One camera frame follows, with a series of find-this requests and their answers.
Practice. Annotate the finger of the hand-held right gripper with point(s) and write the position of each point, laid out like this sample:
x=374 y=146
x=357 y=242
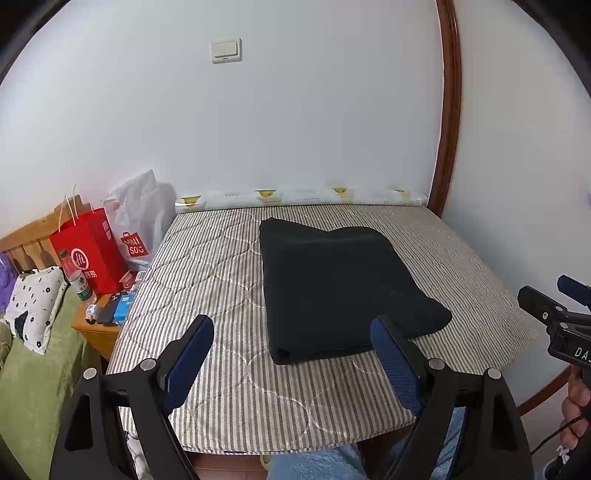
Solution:
x=575 y=290
x=540 y=304

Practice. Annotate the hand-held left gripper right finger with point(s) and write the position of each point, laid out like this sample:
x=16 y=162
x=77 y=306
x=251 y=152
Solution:
x=397 y=369

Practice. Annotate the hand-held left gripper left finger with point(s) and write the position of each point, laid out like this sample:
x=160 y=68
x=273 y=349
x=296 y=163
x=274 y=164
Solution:
x=187 y=364

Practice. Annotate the black sweatshirt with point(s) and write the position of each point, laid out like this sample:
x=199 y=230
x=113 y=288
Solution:
x=332 y=286

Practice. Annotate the person's right hand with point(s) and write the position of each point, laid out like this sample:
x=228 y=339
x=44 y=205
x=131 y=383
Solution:
x=579 y=406

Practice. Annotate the striped quilted mattress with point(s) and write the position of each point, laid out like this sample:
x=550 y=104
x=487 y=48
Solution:
x=221 y=323

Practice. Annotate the blue box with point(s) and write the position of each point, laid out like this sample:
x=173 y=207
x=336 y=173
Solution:
x=123 y=308

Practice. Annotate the wooden nightstand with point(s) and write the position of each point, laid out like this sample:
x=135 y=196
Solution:
x=94 y=339

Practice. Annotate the dark phone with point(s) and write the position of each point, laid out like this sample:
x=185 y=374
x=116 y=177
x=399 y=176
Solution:
x=108 y=309

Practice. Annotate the small red container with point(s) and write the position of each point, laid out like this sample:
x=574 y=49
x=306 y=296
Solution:
x=127 y=279

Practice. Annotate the small round figurine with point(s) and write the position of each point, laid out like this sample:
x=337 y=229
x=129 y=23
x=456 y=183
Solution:
x=91 y=314

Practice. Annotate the plastic water bottle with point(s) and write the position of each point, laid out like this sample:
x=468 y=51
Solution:
x=78 y=279

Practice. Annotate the red paper bag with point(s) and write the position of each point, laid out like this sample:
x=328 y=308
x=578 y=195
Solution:
x=94 y=251

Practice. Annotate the green bed sheet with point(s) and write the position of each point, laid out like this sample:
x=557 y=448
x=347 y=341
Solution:
x=32 y=397

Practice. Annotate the white flower print pillow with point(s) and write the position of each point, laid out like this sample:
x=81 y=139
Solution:
x=34 y=307

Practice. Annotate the white plastic shopping bag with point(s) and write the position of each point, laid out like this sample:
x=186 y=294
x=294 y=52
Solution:
x=138 y=207

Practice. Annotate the wooden headboard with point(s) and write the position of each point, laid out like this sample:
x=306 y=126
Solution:
x=32 y=242

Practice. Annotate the purple plush toy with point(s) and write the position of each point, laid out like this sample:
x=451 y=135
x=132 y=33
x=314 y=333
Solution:
x=7 y=284

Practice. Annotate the brown wooden door frame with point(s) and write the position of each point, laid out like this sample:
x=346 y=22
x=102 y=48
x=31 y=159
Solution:
x=450 y=115

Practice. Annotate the white light switch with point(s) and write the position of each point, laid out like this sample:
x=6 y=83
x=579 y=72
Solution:
x=226 y=51

